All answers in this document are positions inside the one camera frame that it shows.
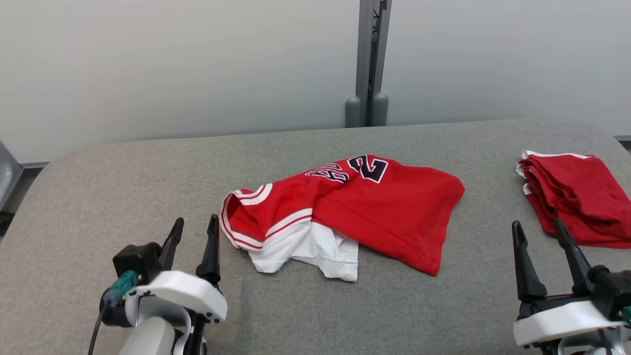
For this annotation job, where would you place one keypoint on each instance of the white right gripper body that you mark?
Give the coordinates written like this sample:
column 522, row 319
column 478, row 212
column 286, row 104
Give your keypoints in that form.
column 557, row 320

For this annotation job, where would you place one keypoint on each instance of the red white basketball jersey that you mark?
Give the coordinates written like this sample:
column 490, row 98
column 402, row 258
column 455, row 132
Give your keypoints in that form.
column 394, row 212

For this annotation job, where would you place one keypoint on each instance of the black caster wheel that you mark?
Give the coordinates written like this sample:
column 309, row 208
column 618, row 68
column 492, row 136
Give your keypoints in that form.
column 5, row 223

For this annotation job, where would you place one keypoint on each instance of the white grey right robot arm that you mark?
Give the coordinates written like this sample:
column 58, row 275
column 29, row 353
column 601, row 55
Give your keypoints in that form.
column 591, row 347

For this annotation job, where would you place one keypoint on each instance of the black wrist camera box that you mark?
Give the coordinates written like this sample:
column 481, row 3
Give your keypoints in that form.
column 135, row 259
column 613, row 293

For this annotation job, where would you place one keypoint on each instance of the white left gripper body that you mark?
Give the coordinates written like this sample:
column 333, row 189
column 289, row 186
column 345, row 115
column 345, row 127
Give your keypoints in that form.
column 182, row 288

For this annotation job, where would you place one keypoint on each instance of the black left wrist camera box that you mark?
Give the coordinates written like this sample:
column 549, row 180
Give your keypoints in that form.
column 135, row 259

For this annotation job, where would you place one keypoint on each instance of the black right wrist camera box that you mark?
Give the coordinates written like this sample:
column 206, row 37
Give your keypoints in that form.
column 613, row 293

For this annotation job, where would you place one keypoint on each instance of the grey partition base rail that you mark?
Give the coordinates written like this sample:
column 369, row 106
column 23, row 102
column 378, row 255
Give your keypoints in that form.
column 623, row 138
column 34, row 165

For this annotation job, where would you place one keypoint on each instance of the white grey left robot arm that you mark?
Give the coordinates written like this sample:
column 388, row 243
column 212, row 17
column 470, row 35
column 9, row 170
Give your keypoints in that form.
column 148, row 337

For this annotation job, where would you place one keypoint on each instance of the red shorts white stripe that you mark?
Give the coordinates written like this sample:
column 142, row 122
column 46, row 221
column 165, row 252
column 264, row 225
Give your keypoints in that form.
column 577, row 197

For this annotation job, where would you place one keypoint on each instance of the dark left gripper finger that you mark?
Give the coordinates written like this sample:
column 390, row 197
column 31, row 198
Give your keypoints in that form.
column 171, row 246
column 211, row 261

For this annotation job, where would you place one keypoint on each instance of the grey partition leg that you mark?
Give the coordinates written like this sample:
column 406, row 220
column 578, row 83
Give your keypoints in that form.
column 7, row 177

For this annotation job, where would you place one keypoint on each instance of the grey partition post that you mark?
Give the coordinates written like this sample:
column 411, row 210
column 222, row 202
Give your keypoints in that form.
column 369, row 59

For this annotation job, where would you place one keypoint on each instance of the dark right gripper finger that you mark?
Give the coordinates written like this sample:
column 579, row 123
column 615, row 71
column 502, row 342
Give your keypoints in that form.
column 579, row 271
column 527, row 281

